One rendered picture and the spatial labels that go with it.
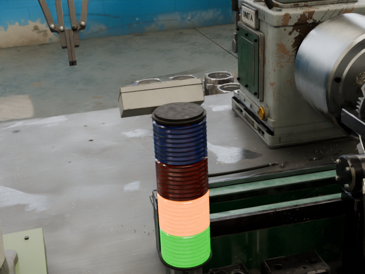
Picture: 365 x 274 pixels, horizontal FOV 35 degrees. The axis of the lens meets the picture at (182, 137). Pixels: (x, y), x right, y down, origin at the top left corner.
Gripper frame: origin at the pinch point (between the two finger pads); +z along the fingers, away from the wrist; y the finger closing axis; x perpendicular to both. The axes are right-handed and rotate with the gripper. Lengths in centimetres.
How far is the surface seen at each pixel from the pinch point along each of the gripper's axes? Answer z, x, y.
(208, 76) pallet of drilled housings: -52, 237, 91
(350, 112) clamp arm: 23, -14, 51
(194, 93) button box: 13.6, -3.5, 23.4
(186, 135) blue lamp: 30, -57, 9
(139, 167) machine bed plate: 23.3, 29.2, 13.8
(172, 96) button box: 13.6, -3.5, 18.9
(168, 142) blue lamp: 31, -56, 7
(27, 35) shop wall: -185, 493, -30
